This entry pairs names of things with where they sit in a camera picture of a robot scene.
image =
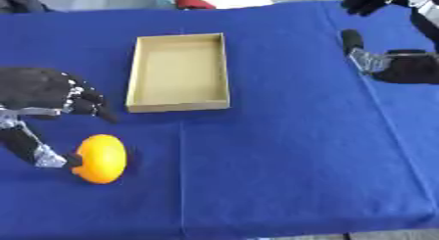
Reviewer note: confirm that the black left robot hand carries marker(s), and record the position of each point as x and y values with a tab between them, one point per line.
40	88

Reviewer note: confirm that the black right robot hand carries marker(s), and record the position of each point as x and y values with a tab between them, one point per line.
408	66

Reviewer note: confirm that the tan open cardboard box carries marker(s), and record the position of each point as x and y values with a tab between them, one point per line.
179	72

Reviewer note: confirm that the orange toy fruit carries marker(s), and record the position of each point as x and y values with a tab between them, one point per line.
102	159

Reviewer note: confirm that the red object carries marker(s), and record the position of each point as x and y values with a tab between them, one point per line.
191	1

